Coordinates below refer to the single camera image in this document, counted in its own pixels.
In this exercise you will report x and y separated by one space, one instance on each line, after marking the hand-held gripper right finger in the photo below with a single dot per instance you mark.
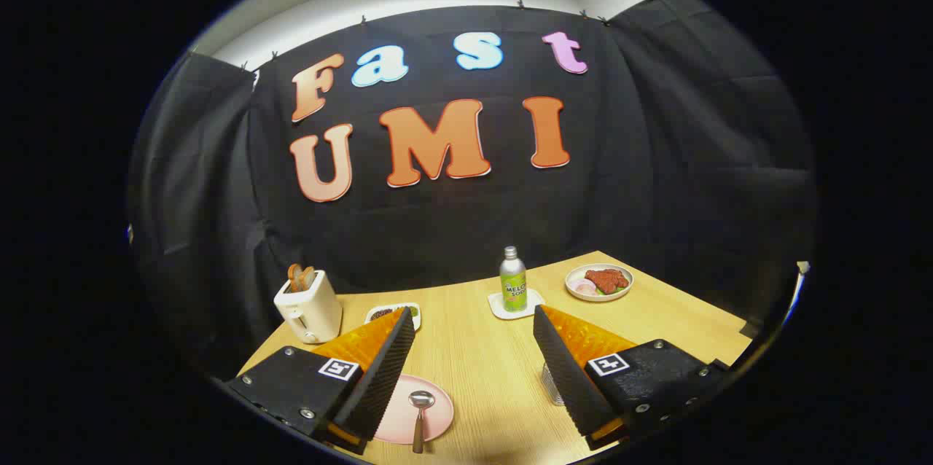
565 370

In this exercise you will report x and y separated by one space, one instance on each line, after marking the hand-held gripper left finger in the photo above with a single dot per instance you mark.
379 377

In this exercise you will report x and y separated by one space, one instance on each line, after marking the pink round plate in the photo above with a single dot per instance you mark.
397 414

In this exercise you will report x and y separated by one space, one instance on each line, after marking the pile of dark red beans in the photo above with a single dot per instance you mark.
379 314

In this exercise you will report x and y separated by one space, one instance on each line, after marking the white divided snack dish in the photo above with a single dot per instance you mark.
390 306

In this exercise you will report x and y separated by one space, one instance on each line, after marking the white square coaster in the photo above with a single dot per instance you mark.
536 301

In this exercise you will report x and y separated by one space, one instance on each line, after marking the pink onion slices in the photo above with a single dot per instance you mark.
583 287

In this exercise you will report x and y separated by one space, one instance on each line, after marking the white round food plate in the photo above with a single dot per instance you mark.
573 277

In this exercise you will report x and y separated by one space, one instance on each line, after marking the green vegetable garnish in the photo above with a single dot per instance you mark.
616 291

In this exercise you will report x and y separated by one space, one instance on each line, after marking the white toaster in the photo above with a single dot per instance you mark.
310 308

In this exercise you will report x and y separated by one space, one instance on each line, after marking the green soda bottle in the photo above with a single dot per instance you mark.
513 286

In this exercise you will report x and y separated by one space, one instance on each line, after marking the brown meat piece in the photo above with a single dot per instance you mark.
606 280

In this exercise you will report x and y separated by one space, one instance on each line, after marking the brown toast slice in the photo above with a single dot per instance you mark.
294 278
309 277

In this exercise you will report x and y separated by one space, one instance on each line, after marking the black backdrop cloth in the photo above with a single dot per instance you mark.
437 224

